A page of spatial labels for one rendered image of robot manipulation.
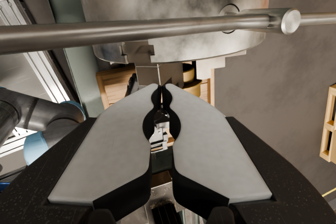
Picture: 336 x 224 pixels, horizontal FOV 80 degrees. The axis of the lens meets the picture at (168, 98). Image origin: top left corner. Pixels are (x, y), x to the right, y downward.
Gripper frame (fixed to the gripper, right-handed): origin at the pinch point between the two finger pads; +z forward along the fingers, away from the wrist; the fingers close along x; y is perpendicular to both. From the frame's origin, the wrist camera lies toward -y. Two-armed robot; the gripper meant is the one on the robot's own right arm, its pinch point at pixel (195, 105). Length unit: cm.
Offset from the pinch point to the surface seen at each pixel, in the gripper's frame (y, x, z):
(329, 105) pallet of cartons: 100, -106, 215
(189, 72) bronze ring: -9.3, 2.7, -2.3
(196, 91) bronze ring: -5.2, 3.3, -1.2
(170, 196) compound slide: 34.0, -6.0, -7.0
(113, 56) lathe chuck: -15.9, 9.0, -16.3
